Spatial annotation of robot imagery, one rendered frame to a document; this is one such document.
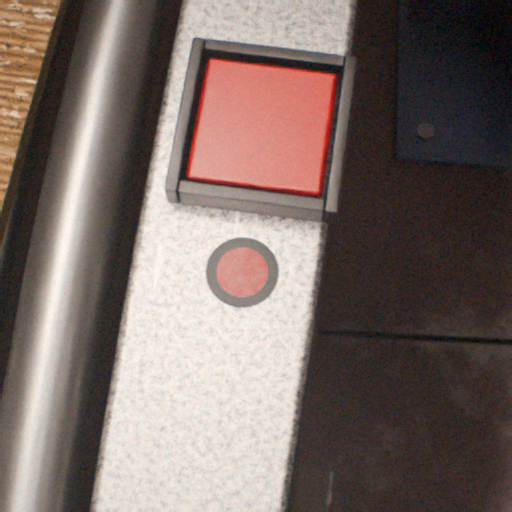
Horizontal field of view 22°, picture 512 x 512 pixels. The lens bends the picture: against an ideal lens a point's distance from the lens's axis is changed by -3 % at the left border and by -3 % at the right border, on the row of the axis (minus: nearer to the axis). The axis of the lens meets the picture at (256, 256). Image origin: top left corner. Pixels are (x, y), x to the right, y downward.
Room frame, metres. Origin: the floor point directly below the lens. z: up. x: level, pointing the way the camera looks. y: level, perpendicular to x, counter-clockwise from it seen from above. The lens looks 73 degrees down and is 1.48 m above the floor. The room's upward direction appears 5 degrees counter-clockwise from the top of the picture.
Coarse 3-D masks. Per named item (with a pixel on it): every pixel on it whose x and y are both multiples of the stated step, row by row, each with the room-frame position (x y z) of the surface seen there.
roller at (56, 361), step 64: (128, 0) 0.31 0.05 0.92; (128, 64) 0.27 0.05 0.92; (64, 128) 0.25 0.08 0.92; (128, 128) 0.24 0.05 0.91; (64, 192) 0.21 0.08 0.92; (128, 192) 0.22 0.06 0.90; (64, 256) 0.18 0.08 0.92; (64, 320) 0.15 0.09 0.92; (64, 384) 0.12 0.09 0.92; (0, 448) 0.10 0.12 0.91; (64, 448) 0.10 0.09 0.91
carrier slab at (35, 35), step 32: (0, 0) 0.31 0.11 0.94; (32, 0) 0.31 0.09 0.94; (64, 0) 0.31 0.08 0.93; (0, 32) 0.29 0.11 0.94; (32, 32) 0.29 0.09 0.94; (0, 64) 0.27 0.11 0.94; (32, 64) 0.27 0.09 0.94; (0, 96) 0.26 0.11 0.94; (32, 96) 0.25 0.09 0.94; (0, 128) 0.24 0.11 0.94; (32, 128) 0.24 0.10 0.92; (0, 160) 0.22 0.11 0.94; (0, 192) 0.21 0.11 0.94; (0, 224) 0.20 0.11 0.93
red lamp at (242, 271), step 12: (228, 252) 0.18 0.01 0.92; (240, 252) 0.18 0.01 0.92; (252, 252) 0.18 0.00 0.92; (228, 264) 0.17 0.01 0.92; (240, 264) 0.17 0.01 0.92; (252, 264) 0.17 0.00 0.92; (264, 264) 0.17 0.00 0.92; (228, 276) 0.17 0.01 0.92; (240, 276) 0.17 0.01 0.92; (252, 276) 0.17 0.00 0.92; (264, 276) 0.17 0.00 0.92; (228, 288) 0.16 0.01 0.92; (240, 288) 0.16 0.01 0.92; (252, 288) 0.16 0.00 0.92
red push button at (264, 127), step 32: (224, 64) 0.26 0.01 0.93; (256, 64) 0.26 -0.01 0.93; (224, 96) 0.25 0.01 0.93; (256, 96) 0.25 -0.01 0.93; (288, 96) 0.24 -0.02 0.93; (320, 96) 0.24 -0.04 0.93; (224, 128) 0.23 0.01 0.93; (256, 128) 0.23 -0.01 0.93; (288, 128) 0.23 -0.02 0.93; (320, 128) 0.23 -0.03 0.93; (192, 160) 0.22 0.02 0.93; (224, 160) 0.22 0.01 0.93; (256, 160) 0.21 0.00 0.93; (288, 160) 0.21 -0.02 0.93; (320, 160) 0.21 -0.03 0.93; (288, 192) 0.20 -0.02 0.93; (320, 192) 0.20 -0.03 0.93
